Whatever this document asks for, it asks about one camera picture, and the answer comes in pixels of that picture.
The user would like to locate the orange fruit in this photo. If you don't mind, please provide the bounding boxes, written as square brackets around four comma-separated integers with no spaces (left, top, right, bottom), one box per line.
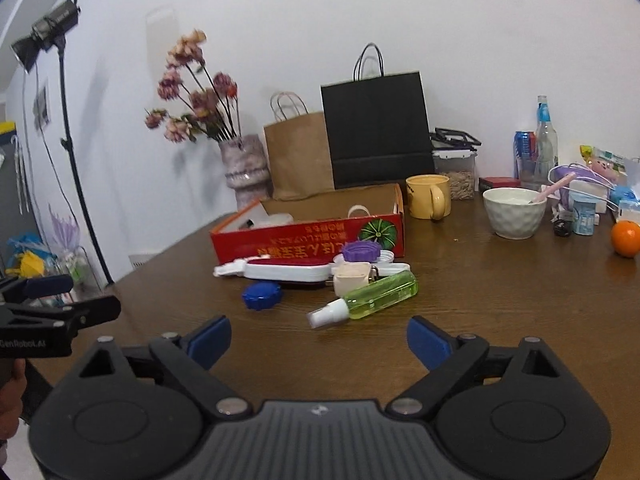
[611,220,640,258]

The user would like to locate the wall picture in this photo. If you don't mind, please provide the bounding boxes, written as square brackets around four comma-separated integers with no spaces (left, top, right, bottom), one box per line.
[34,80,52,128]

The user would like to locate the clear container with seeds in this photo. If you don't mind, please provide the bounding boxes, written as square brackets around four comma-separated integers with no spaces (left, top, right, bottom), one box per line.
[432,147,478,201]

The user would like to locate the blue drink can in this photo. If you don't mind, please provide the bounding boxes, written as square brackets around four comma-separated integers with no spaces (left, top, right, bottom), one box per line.
[514,131,538,186]

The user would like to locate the blue white packet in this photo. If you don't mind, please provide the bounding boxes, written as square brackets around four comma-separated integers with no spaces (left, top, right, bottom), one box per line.
[611,185,640,222]

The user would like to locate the green spray bottle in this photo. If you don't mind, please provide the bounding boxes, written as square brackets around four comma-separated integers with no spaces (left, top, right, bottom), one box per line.
[306,270,419,330]

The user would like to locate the yellow blue bag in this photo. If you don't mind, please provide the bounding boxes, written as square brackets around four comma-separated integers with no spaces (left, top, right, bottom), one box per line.
[7,232,47,278]

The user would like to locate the purple plastic lid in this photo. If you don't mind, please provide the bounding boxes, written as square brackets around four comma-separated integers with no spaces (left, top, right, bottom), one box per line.
[345,241,382,264]

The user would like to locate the beige plastic cup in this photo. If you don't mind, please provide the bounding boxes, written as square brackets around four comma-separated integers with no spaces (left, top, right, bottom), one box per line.
[332,262,372,298]

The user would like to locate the black container lid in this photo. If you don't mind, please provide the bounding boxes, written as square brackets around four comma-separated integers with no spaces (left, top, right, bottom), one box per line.
[430,127,482,150]

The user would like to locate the small white blue bottle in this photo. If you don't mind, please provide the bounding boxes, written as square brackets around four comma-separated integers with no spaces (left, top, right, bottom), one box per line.
[570,195,597,236]

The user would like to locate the person's left hand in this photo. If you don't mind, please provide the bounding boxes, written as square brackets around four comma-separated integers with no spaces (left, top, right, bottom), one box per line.
[0,358,27,423]

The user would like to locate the brown paper bag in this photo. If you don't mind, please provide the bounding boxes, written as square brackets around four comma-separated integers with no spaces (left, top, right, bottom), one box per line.
[263,91,335,202]

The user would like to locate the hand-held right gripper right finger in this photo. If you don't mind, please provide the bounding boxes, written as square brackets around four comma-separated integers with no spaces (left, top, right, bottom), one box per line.
[390,316,563,418]

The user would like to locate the pink spoon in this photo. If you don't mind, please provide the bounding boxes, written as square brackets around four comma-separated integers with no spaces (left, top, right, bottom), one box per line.
[529,172,577,205]

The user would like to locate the dried pink flowers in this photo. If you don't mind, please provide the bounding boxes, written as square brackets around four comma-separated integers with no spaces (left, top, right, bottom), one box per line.
[145,29,240,143]

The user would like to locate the white bottle with green label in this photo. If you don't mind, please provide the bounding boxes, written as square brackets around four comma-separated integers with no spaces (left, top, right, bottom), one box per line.
[239,212,295,231]

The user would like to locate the pink toy figure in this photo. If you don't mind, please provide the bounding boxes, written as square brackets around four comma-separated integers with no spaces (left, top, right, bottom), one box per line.
[580,145,626,181]

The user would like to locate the white bowl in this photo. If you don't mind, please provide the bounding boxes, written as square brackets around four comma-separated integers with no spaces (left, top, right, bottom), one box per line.
[482,188,548,240]

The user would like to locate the white plastic lid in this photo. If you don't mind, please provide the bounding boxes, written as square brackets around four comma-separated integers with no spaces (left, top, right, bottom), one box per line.
[334,249,397,267]
[371,263,412,278]

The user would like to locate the small red box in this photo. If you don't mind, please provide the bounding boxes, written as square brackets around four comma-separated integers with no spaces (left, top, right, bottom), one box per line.
[478,176,522,196]

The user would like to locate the purple plant in bag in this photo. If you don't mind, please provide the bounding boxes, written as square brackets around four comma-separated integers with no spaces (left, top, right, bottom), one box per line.
[47,205,91,286]

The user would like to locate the blue plastic lid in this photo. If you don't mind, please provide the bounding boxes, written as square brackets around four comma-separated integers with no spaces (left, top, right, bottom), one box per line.
[242,281,282,312]

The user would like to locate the clear glass bottle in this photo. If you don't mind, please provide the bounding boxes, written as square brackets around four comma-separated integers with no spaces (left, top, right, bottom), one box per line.
[534,95,559,191]

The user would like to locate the grey cabinet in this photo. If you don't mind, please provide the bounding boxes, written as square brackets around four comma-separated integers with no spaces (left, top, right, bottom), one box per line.
[0,120,41,271]

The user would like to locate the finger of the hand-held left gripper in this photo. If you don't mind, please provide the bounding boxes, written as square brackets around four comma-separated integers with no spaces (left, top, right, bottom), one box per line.
[0,274,75,306]
[60,295,122,339]

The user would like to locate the purple wire rack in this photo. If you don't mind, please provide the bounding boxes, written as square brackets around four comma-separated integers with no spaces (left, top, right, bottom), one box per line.
[547,162,621,211]

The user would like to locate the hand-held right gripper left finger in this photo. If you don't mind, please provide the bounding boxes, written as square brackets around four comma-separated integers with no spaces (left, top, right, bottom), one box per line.
[75,316,251,421]

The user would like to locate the black paper bag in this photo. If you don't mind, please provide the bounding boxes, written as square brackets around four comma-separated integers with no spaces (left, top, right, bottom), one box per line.
[320,43,436,190]

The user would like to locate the white red lint brush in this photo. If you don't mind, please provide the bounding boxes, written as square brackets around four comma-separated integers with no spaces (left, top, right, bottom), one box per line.
[214,255,332,286]

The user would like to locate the black studio light on stand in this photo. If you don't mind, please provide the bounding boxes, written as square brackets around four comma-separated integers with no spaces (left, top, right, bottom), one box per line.
[11,0,115,288]

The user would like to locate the red cardboard box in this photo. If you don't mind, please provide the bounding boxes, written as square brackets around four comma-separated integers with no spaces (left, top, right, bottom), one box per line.
[210,183,406,266]

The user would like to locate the yellow mug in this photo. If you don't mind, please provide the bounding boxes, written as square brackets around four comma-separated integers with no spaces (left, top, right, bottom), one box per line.
[405,174,452,221]

